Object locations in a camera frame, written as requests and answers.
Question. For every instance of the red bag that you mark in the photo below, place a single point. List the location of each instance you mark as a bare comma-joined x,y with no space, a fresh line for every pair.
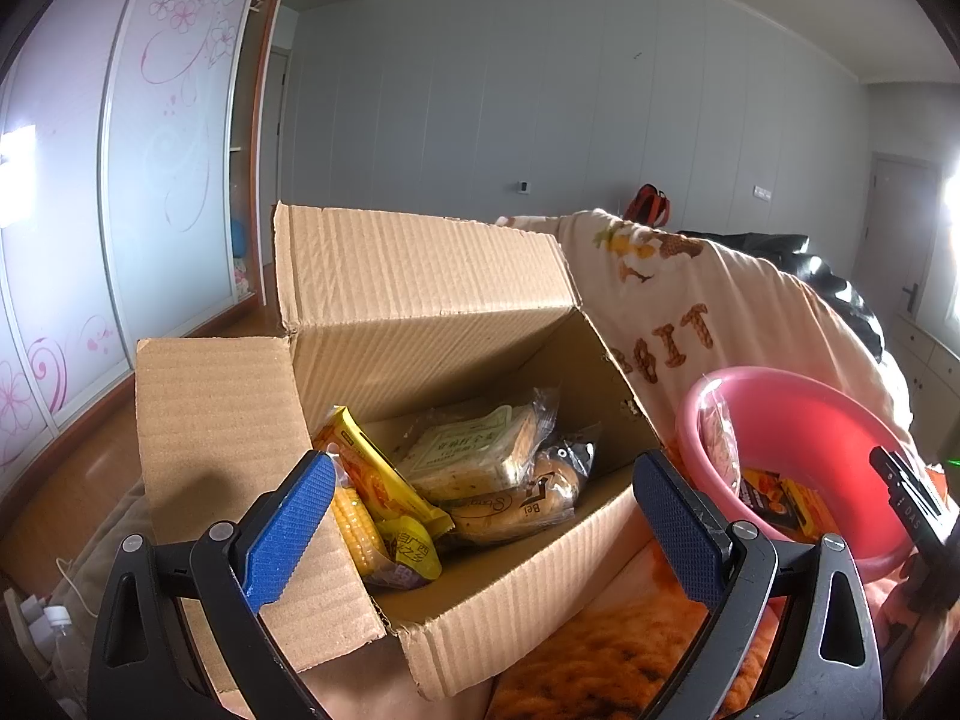
646,204

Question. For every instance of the bright window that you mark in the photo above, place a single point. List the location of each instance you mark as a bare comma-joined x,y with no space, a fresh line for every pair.
951,240

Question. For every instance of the yellow snack packet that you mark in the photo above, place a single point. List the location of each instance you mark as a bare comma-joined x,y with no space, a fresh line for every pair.
375,480

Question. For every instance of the brown bun packet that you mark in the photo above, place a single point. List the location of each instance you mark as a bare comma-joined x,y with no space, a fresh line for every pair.
510,510

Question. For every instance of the packaged corn cob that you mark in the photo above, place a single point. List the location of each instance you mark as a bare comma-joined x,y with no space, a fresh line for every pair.
356,532

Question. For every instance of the clear plastic water bottle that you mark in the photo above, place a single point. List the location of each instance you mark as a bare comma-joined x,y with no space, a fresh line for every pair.
64,660

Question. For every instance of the sliced toast bread packet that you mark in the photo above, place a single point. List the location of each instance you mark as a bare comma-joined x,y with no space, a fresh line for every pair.
465,450

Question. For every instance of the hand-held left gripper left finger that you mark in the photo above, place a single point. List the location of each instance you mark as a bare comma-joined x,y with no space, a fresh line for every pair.
289,525

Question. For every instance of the plain grey door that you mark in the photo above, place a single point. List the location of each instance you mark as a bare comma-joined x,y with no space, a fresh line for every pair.
277,165

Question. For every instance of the grey drawer cabinet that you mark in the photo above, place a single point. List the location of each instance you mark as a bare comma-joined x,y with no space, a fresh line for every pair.
926,360

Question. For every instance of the cream printed blanket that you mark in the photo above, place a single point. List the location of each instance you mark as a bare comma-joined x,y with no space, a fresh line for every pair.
720,292

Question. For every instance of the puffed rice bar packet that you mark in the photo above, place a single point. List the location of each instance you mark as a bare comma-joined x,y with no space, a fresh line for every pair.
720,450

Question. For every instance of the pink plastic basin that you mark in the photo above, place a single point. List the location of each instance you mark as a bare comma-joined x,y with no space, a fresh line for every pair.
825,450

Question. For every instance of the brown cardboard box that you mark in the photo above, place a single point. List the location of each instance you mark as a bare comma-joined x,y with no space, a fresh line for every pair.
420,270

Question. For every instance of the black leather jacket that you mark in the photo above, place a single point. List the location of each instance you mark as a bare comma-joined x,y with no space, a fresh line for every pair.
832,277

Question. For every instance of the black and orange snack packet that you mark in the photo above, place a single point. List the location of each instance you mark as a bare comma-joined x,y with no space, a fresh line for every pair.
765,499

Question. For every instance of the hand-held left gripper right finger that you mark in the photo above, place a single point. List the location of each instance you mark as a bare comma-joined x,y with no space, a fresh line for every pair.
679,532

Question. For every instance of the orange fleece blanket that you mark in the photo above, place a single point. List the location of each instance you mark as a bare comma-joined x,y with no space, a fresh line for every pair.
600,652

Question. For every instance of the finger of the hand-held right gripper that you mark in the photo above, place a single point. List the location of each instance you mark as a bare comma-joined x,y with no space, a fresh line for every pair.
915,502

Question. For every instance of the orange snack bag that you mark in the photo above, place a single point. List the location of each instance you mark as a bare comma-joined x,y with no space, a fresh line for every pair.
810,506

